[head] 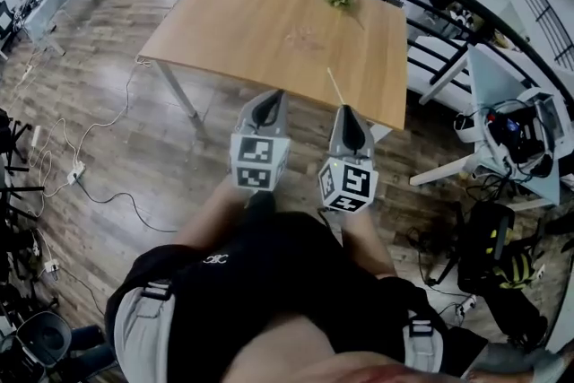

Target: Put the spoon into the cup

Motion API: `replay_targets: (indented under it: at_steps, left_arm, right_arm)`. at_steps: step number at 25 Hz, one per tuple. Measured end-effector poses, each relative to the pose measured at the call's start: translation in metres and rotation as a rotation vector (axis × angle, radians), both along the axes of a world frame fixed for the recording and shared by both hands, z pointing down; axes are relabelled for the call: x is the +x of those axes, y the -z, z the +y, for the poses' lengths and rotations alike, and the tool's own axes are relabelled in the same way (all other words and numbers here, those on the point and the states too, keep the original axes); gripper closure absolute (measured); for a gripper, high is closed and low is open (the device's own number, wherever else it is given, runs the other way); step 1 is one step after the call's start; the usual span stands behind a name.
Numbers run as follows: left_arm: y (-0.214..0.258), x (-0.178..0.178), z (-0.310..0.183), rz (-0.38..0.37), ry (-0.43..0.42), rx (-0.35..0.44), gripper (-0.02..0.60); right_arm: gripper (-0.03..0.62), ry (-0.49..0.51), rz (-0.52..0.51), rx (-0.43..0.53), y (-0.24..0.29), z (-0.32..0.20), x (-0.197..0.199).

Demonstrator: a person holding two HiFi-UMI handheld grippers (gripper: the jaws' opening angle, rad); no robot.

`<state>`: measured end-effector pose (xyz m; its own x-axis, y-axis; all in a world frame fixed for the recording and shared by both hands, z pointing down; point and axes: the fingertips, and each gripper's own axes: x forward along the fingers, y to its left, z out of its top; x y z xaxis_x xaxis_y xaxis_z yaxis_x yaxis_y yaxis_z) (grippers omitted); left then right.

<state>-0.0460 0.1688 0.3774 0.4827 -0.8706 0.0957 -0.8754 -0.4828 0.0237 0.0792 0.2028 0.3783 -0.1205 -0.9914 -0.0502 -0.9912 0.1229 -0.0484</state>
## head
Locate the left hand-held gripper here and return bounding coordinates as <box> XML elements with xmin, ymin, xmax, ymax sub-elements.
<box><xmin>229</xmin><ymin>89</ymin><xmax>291</xmax><ymax>194</ymax></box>

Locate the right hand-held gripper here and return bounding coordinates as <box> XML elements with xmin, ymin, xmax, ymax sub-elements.
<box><xmin>317</xmin><ymin>103</ymin><xmax>380</xmax><ymax>214</ymax></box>

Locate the clear glass cup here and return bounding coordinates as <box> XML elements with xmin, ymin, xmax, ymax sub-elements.
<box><xmin>283</xmin><ymin>25</ymin><xmax>326</xmax><ymax>53</ymax></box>

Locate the person's left forearm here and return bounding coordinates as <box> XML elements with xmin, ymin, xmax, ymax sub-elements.
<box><xmin>171</xmin><ymin>178</ymin><xmax>253</xmax><ymax>253</ymax></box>

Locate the person's right forearm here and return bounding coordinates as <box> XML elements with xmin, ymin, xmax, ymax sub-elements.
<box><xmin>342</xmin><ymin>205</ymin><xmax>398</xmax><ymax>280</ymax></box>

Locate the white table leg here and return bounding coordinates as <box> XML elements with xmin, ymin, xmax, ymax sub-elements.
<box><xmin>152</xmin><ymin>60</ymin><xmax>204</xmax><ymax>122</ymax></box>

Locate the white headset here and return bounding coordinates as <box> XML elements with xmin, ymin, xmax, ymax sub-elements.
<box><xmin>452</xmin><ymin>110</ymin><xmax>482</xmax><ymax>144</ymax></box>

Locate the person's black shirt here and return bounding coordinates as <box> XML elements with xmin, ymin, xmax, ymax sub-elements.
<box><xmin>104</xmin><ymin>191</ymin><xmax>490</xmax><ymax>383</ymax></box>

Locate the black backpack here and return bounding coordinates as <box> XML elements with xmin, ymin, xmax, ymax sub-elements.
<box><xmin>456</xmin><ymin>200</ymin><xmax>517</xmax><ymax>297</ymax></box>

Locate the white desk with equipment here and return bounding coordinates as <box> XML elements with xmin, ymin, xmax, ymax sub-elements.
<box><xmin>408</xmin><ymin>43</ymin><xmax>574</xmax><ymax>212</ymax></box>

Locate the black yellow bag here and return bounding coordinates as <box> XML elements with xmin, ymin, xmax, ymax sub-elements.
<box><xmin>491</xmin><ymin>246</ymin><xmax>546</xmax><ymax>291</ymax></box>

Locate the grey round chair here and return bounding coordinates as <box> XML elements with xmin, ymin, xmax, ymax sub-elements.
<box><xmin>13</xmin><ymin>310</ymin><xmax>74</xmax><ymax>370</ymax></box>

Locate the white cable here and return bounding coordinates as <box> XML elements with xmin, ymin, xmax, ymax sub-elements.
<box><xmin>24</xmin><ymin>57</ymin><xmax>152</xmax><ymax>212</ymax></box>

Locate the black cable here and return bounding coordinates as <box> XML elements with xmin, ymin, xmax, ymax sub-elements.
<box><xmin>74</xmin><ymin>178</ymin><xmax>180</xmax><ymax>235</ymax></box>

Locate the grey shoulder strap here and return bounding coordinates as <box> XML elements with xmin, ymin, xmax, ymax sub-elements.
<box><xmin>401</xmin><ymin>312</ymin><xmax>445</xmax><ymax>374</ymax></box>
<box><xmin>112</xmin><ymin>280</ymin><xmax>177</xmax><ymax>383</ymax></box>

